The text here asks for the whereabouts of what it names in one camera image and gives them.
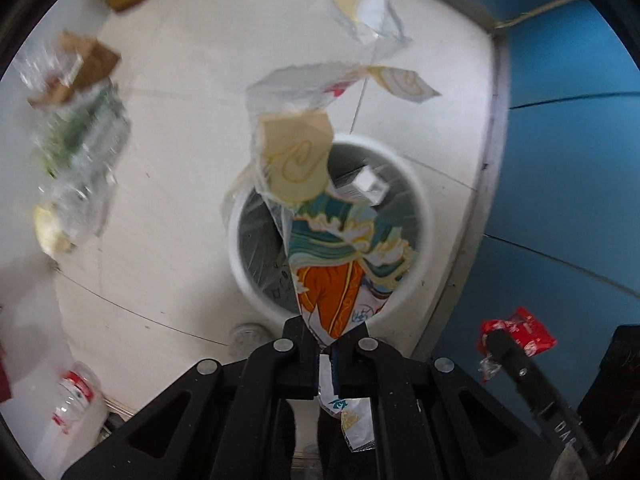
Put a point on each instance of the yellow lumpy thing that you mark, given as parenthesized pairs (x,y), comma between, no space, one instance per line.
(50,232)

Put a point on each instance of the brown carton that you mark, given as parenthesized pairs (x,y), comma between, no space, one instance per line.
(82,67)

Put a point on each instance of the clear bottle red label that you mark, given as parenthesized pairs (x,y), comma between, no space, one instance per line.
(75,400)

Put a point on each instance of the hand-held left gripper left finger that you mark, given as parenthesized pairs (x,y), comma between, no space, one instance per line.
(300,360)

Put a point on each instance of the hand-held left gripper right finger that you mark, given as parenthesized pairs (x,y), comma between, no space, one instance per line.
(350,365)

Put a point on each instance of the white trash bin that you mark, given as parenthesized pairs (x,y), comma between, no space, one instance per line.
(260,300)

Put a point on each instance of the long cartoon printed wrapper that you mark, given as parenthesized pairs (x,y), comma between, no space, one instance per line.
(330,240)

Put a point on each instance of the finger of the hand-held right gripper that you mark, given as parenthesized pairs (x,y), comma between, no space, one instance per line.
(525,375)

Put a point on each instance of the small white box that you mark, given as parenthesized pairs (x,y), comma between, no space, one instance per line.
(367,182)

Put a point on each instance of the clear bottles green label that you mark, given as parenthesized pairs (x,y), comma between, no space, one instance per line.
(85,160)

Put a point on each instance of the blue kitchen cabinet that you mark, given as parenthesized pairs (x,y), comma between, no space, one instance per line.
(565,160)

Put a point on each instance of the small red packet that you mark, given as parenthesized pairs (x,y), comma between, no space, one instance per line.
(525,330)

